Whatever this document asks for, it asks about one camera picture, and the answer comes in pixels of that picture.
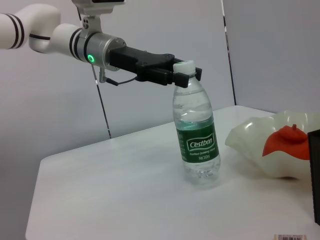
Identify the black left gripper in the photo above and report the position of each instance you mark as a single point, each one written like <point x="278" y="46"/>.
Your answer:
<point x="140" y="62"/>

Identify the clear water bottle green label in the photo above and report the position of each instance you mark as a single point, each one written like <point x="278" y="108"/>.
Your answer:
<point x="197" y="140"/>

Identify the red round fruit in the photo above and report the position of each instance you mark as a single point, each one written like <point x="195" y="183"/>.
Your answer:
<point x="287" y="142"/>

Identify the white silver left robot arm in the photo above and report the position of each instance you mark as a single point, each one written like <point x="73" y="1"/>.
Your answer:
<point x="62" y="37"/>

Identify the pale green glass fruit plate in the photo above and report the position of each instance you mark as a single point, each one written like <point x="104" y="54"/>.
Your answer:
<point x="250" y="140"/>

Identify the black mesh pen holder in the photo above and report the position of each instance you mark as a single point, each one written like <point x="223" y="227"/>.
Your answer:
<point x="315" y="175"/>

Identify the beige eraser with barcode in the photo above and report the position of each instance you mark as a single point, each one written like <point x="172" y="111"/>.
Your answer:
<point x="290" y="237"/>

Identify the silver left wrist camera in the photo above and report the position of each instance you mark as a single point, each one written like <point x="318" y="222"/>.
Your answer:
<point x="92" y="22"/>

